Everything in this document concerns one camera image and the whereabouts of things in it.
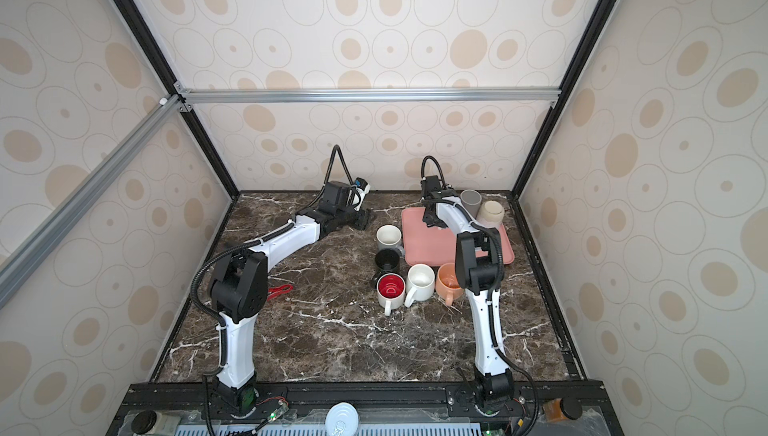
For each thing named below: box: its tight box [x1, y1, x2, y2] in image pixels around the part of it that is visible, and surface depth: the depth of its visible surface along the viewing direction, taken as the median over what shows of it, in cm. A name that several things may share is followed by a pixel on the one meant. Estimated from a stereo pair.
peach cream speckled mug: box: [435, 262, 465, 306], surface depth 89 cm
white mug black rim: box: [376, 272, 406, 317], surface depth 89 cm
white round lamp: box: [325, 402, 359, 436], surface depth 68 cm
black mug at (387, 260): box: [375, 248, 401, 274], surface depth 94 cm
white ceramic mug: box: [404, 263, 435, 308], surface depth 89 cm
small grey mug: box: [376, 224, 404, 257], surface depth 98 cm
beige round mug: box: [476, 200, 505, 228], surface depth 105 cm
